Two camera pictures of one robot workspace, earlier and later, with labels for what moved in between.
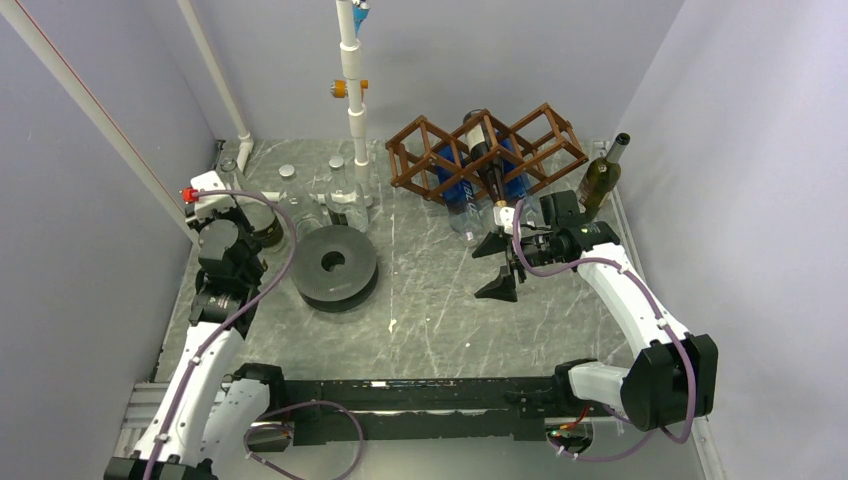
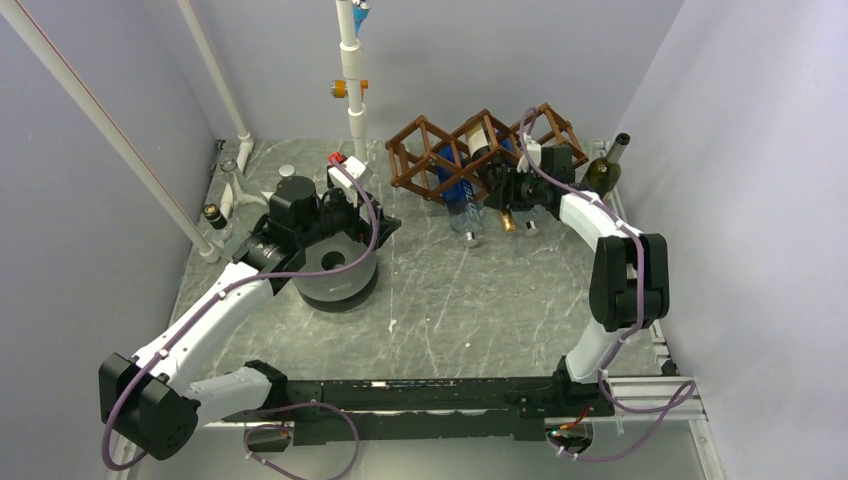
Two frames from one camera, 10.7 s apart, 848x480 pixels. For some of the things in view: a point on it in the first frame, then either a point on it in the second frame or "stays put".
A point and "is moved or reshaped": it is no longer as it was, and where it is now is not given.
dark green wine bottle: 601,178 stays put
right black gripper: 502,287 -> 504,194
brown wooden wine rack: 482,154 stays put
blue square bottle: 460,199 stays put
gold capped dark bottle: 483,143 is moved or reshaped
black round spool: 349,284 stays put
